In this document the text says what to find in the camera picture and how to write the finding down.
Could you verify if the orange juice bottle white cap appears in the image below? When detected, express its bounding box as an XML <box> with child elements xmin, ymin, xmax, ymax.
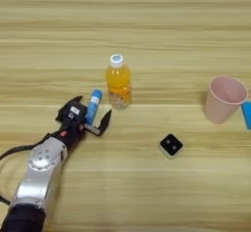
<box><xmin>104</xmin><ymin>53</ymin><xmax>133</xmax><ymax>111</ymax></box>

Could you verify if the pink plastic cup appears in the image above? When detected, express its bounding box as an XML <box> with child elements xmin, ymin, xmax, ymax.
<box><xmin>203</xmin><ymin>75</ymin><xmax>250</xmax><ymax>125</ymax></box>

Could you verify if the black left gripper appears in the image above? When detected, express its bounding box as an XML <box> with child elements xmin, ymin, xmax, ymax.
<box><xmin>49</xmin><ymin>94</ymin><xmax>113</xmax><ymax>153</ymax></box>

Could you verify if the blue bar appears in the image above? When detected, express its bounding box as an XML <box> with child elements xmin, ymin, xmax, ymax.
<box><xmin>240</xmin><ymin>100</ymin><xmax>251</xmax><ymax>131</ymax></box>

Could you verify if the black cube white base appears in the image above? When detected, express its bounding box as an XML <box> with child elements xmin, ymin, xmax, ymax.
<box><xmin>158</xmin><ymin>132</ymin><xmax>185</xmax><ymax>160</ymax></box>

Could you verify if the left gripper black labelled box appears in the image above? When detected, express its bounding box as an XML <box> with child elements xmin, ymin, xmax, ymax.
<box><xmin>56</xmin><ymin>100</ymin><xmax>89</xmax><ymax>129</ymax></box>

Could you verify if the blue glue stick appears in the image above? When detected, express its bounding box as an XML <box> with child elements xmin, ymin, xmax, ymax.
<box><xmin>83</xmin><ymin>88</ymin><xmax>104</xmax><ymax>126</ymax></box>

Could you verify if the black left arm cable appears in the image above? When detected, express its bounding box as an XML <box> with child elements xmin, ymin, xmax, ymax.
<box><xmin>0</xmin><ymin>132</ymin><xmax>54</xmax><ymax>208</ymax></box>

